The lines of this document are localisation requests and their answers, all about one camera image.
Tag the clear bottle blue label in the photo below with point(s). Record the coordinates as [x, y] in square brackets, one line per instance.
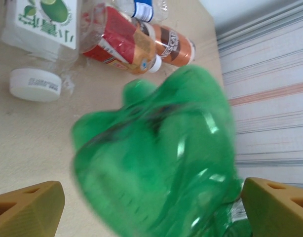
[144, 10]

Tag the red yellow label bottle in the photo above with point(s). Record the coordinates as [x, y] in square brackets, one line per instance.
[122, 42]

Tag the crushed green plastic bottle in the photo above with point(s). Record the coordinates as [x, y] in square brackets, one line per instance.
[154, 160]

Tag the brown Nescafe bottle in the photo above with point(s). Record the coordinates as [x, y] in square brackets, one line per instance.
[173, 47]

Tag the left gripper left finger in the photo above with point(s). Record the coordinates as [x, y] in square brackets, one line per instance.
[25, 212]

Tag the green white drink carton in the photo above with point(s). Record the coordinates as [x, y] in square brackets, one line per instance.
[48, 24]

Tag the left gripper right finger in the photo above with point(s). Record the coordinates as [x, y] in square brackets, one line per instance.
[277, 212]

